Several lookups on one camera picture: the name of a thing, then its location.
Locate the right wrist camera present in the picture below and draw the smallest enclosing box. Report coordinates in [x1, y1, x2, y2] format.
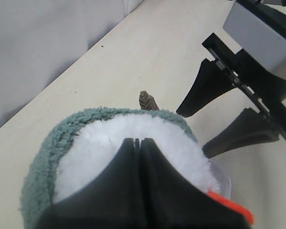
[223, 0, 286, 80]

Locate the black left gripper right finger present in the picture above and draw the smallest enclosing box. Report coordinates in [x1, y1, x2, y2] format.
[139, 138, 251, 229]

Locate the white backdrop curtain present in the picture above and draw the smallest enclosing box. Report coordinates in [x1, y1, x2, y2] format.
[0, 0, 140, 127]

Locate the green fuzzy scarf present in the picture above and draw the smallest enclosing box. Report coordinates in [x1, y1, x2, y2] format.
[20, 108, 194, 229]

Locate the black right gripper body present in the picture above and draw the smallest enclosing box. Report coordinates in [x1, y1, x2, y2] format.
[202, 33, 286, 140]

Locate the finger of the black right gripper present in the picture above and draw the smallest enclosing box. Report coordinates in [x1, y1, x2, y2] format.
[203, 108, 279, 158]
[176, 59, 234, 117]

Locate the white plush snowman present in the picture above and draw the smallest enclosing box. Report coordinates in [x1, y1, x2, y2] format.
[56, 90, 255, 225]

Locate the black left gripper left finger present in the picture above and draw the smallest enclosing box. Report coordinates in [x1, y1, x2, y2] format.
[35, 138, 147, 229]

